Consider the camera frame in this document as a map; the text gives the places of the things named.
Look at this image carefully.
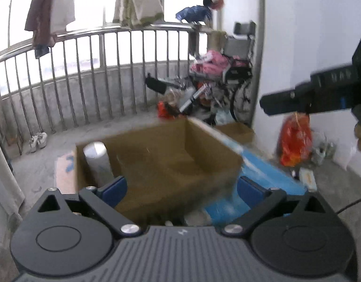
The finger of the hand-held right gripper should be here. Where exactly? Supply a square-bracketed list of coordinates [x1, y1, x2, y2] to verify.
[260, 90, 298, 116]

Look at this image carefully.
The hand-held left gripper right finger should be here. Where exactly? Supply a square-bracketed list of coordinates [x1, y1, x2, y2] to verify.
[222, 176, 335, 238]

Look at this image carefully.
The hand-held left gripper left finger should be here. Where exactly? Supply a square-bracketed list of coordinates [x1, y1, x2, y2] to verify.
[31, 176, 143, 238]

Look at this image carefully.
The white plastic bottle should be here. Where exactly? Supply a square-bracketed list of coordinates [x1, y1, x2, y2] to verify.
[83, 141, 115, 187]

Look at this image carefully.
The large cardboard box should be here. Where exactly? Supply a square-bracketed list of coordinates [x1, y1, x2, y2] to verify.
[75, 117, 244, 228]

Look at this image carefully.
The red plastic bag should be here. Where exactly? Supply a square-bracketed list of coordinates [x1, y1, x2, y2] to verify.
[279, 114, 313, 166]

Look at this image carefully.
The black wheelchair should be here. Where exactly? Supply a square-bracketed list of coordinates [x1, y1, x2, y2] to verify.
[223, 37, 257, 121]

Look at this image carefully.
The small brown cardboard box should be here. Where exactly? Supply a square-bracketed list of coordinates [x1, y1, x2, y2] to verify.
[216, 122, 255, 144]

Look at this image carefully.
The white plastic bag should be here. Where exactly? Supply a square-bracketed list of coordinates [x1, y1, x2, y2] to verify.
[216, 107, 235, 125]

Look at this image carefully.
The small white box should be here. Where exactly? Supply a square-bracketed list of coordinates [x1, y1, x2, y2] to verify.
[299, 167, 318, 191]

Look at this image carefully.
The pink clothes pile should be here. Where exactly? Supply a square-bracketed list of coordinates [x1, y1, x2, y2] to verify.
[190, 51, 232, 75]

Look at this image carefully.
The folded grey wheelchair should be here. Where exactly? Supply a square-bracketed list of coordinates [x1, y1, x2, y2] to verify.
[234, 21, 256, 36]

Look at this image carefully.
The red plastic item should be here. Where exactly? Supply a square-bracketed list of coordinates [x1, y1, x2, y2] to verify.
[157, 101, 181, 119]

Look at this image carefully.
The beige curtain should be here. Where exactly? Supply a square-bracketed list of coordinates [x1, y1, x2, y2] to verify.
[0, 88, 25, 221]

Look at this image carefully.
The blue cloth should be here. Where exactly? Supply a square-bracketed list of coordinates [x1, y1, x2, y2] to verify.
[176, 5, 213, 25]

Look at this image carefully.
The dark hanging cloth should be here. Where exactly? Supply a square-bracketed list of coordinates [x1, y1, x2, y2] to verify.
[35, 45, 50, 59]

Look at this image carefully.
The metal balcony railing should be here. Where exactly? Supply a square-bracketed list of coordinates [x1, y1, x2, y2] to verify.
[0, 25, 199, 153]

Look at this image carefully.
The beige hanging garment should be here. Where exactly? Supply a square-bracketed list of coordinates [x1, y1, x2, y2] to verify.
[113, 0, 165, 28]

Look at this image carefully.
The brown hanging garment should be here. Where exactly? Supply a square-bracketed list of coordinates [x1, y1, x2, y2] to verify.
[25, 0, 56, 48]

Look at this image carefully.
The white hanging garment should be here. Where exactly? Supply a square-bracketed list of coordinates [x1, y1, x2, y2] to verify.
[50, 0, 77, 33]

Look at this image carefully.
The black cable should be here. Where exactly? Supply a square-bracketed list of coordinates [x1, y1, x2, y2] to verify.
[335, 197, 361, 215]

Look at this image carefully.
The silver frame with black pad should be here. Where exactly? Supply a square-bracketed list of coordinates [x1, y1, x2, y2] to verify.
[145, 75, 216, 115]

